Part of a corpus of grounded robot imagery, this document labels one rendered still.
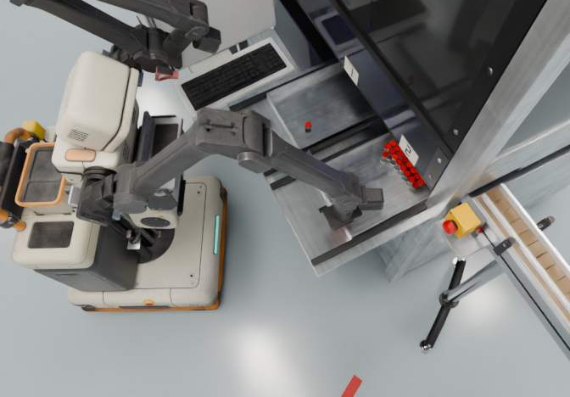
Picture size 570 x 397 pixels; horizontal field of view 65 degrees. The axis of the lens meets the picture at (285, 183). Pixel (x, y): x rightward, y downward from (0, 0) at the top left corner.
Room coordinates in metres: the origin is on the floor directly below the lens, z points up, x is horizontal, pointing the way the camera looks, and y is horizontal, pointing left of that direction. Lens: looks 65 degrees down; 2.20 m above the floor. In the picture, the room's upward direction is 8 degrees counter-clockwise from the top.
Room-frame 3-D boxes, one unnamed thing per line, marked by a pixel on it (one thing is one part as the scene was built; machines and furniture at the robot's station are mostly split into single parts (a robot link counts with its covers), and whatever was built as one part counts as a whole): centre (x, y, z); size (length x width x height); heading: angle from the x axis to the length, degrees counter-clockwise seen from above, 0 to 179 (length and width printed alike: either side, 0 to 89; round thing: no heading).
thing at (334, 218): (0.45, -0.15, 1.01); 0.10 x 0.07 x 0.07; 109
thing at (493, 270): (0.30, -0.67, 0.46); 0.09 x 0.09 x 0.77; 19
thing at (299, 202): (0.72, -0.17, 0.87); 0.70 x 0.48 x 0.02; 19
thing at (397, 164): (0.61, -0.37, 0.90); 0.18 x 0.02 x 0.05; 20
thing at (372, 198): (0.45, -0.20, 1.10); 0.11 x 0.09 x 0.12; 85
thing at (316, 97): (0.90, -0.18, 0.90); 0.34 x 0.26 x 0.04; 109
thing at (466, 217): (0.38, -0.49, 0.99); 0.08 x 0.07 x 0.07; 109
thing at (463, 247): (0.38, -0.53, 0.87); 0.14 x 0.13 x 0.02; 109
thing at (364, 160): (0.58, -0.29, 0.90); 0.34 x 0.26 x 0.04; 110
